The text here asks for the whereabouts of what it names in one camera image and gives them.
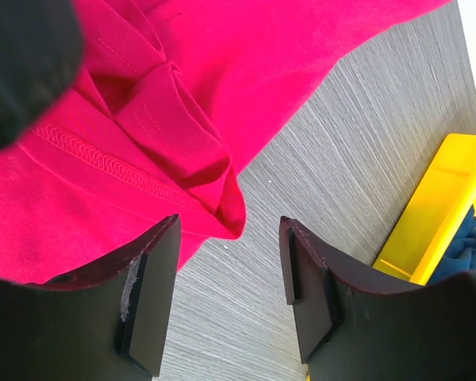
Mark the pink t shirt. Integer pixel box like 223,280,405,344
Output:
0,1,441,283

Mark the yellow plastic tray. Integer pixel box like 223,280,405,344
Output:
373,133,476,285

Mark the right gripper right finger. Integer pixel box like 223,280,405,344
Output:
279,217,476,380

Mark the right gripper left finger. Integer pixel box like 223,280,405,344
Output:
0,215,181,380

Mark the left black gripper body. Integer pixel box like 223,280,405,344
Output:
0,0,83,150

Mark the blue t shirt in tray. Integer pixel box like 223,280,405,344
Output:
427,206,476,285

